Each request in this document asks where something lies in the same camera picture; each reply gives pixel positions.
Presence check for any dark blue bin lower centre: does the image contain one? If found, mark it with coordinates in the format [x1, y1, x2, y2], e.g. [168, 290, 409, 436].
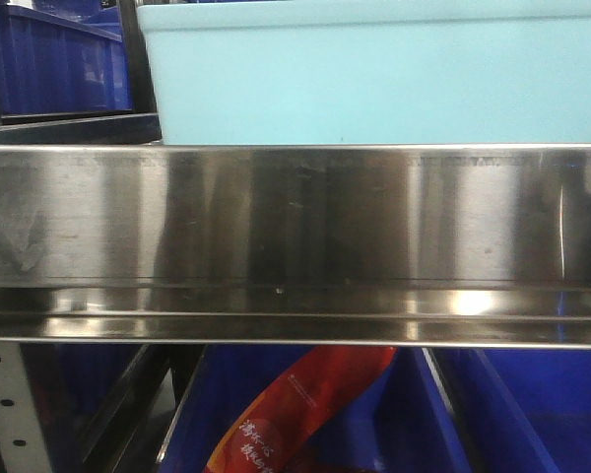
[159, 345, 471, 472]

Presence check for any red snack package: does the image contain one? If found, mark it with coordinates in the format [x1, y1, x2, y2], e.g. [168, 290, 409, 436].
[203, 345, 396, 472]

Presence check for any perforated grey rack upright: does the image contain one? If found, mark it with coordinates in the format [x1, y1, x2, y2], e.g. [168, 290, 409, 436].
[0, 342, 52, 472]

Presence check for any dark blue bin lower right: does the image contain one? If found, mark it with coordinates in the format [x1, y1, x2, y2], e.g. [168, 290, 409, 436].
[435, 349, 591, 472]

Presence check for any light blue plastic bin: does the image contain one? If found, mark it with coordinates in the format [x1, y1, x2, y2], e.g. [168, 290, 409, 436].
[137, 1, 591, 145]

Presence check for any stainless steel shelf rail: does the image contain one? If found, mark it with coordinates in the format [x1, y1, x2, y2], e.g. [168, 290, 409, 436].
[0, 144, 591, 349]

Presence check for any dark blue bin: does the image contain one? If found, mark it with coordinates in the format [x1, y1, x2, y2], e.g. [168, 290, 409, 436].
[435, 349, 591, 472]
[0, 1, 133, 115]
[159, 345, 471, 472]

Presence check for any dark metal shelf frame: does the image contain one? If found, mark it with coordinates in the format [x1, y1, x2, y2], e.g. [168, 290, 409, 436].
[0, 1, 162, 145]

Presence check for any dark blue bin upper left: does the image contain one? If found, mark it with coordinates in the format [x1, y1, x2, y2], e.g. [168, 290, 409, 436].
[0, 1, 133, 115]

